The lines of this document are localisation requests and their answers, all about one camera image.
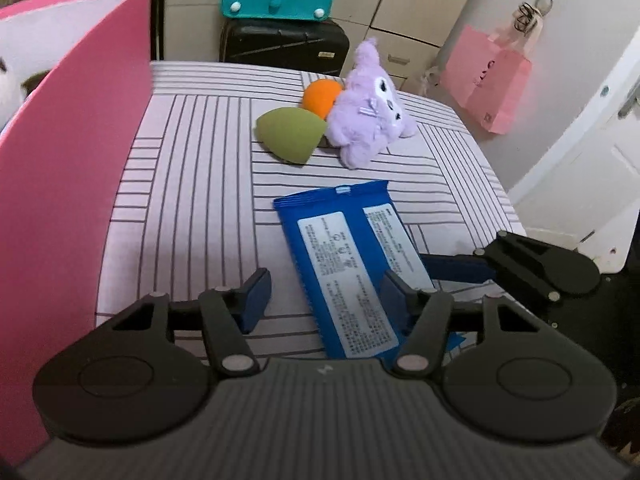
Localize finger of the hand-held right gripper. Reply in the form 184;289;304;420
422;230;601;302

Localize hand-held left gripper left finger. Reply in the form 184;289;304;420
107;267;272;376

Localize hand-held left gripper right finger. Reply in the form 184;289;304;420
380;269;546;377

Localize blue wet wipes packet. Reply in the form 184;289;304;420
273;180;463;361

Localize green makeup sponge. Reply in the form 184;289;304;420
256;108;329;165

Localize purple plush toy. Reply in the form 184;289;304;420
326;38;417;170

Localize orange makeup sponge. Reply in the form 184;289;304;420
302;78;344;121

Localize pink storage box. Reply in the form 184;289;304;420
0;0;154;453

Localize white plush toy dark ears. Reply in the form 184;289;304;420
0;55;48;128

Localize striped tablecloth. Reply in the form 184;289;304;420
94;60;529;361

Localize white door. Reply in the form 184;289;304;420
507;25;640;273

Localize white plastic bag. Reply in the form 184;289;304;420
419;64;445;97

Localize pink shopping bag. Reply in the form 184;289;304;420
439;25;532;135

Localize black suitcase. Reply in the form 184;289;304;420
220;18;351;77

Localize beige wardrobe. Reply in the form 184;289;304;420
325;0;493;96

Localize black hair ties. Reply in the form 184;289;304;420
515;0;554;33

